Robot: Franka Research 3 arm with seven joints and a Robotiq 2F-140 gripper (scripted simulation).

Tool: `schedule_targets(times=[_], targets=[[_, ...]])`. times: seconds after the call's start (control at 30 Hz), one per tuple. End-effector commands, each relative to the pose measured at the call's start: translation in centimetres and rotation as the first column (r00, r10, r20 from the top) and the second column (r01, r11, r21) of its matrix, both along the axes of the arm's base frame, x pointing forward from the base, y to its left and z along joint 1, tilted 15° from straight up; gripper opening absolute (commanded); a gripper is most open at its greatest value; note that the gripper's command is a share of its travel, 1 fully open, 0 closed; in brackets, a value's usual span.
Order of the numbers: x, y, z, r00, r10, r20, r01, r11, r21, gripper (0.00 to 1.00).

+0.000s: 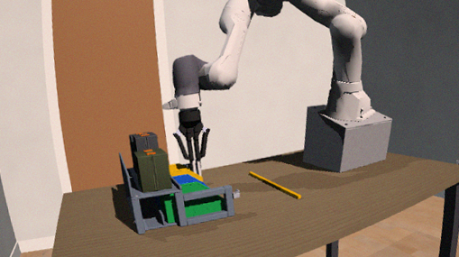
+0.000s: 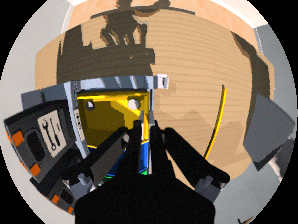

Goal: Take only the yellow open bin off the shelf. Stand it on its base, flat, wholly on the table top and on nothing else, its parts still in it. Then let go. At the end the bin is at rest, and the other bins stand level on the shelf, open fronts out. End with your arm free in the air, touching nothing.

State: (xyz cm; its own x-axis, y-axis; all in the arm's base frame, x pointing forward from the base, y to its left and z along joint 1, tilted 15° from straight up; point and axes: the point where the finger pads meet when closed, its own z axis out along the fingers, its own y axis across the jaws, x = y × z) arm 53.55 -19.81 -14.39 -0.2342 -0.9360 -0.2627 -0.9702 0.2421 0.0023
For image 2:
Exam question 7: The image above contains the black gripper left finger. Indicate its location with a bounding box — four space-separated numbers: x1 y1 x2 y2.
61 110 144 217

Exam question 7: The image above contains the blue open bin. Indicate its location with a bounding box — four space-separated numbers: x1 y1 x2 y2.
88 142 148 176

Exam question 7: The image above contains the grey metal bin shelf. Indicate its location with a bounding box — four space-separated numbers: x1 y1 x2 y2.
20 74 169 159

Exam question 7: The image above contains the orange-yellow long bar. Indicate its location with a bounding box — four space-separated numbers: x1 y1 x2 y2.
204 88 227 159

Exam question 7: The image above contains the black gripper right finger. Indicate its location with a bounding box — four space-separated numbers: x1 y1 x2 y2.
149 110 230 218

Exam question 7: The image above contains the yellow bin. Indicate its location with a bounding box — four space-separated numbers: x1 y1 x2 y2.
77 91 150 148

